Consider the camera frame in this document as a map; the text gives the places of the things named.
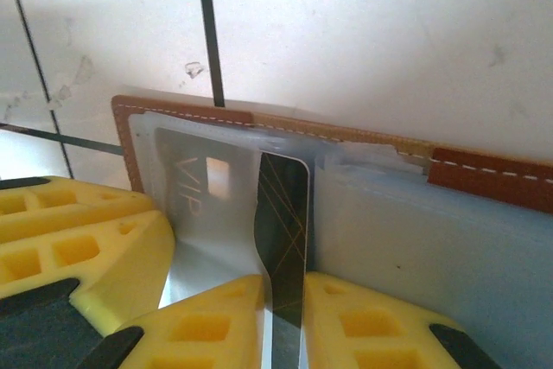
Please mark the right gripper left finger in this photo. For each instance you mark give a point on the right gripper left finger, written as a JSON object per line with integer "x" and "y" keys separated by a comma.
{"x": 207, "y": 334}

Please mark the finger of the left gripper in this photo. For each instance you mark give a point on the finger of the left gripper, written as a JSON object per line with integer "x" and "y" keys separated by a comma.
{"x": 108, "y": 265}
{"x": 78, "y": 205}

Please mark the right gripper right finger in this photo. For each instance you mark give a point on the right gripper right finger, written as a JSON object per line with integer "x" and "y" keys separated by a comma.
{"x": 367, "y": 334}

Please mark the black card gold lines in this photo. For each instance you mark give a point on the black card gold lines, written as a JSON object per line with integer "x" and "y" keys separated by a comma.
{"x": 285, "y": 213}

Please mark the brown leather card holder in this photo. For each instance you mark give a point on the brown leather card holder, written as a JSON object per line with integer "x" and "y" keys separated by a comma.
{"x": 484, "y": 179}

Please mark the dark grey VIP card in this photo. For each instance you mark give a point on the dark grey VIP card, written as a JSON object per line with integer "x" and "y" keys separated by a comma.
{"x": 186, "y": 157}

